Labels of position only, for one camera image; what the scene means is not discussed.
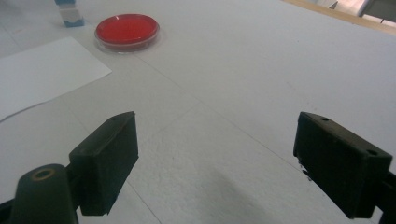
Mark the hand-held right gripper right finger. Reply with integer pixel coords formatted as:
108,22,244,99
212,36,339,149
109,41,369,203
292,111,393,220

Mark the wooden table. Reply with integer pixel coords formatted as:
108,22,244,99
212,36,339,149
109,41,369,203
280,0,396,36

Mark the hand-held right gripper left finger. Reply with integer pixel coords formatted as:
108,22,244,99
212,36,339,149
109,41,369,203
68,110,140,217

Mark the blue stamp cap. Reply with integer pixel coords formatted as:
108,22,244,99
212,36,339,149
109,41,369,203
63,17,86,29

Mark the red tape roll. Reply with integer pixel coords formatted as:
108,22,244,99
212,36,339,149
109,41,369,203
93,13,162,53

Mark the white paper sheet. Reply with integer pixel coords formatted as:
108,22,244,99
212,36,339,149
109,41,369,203
0,35,113,123

